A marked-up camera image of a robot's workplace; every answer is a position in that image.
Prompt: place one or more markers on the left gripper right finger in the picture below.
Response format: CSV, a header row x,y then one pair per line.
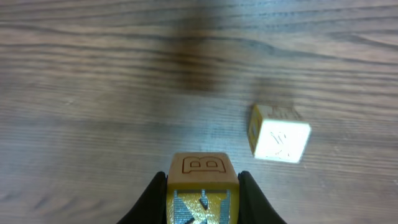
x,y
254,207

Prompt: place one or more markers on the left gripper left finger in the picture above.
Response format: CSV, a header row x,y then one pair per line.
x,y
150,208

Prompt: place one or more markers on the yellow block letter B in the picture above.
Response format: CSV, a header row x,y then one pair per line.
x,y
202,187

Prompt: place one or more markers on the white block green side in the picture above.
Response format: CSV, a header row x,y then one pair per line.
x,y
277,133

